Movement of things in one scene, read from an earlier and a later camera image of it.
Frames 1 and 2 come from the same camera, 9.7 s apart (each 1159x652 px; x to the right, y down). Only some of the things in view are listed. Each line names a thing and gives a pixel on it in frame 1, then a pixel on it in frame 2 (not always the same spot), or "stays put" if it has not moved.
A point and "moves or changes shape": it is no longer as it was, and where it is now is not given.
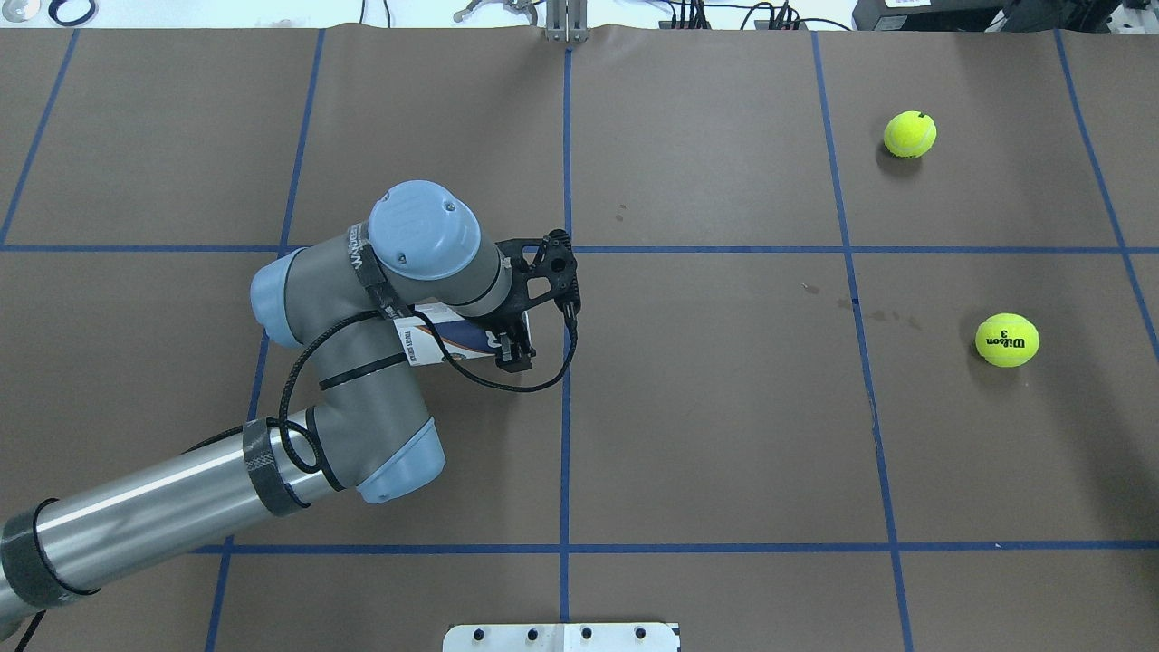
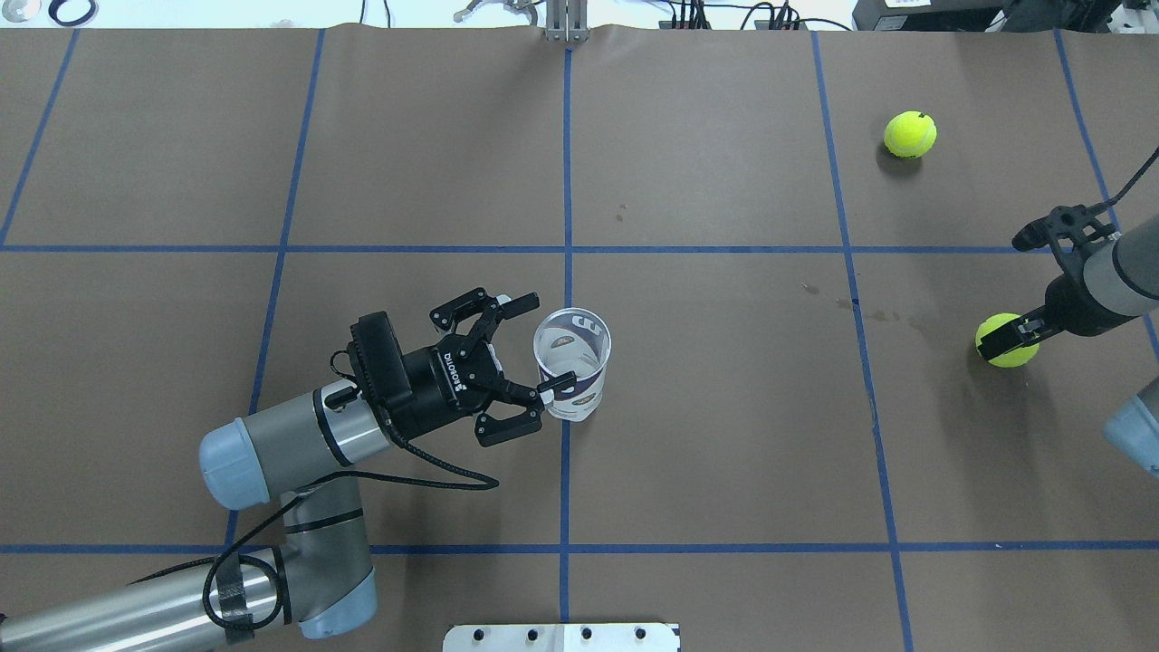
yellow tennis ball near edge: [910, 133] stays put
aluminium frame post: [567, 21] stays put
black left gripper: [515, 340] -> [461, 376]
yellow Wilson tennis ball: [1007, 340] stays put
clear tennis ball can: [466, 336] moves or changes shape
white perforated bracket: [561, 637] stays put
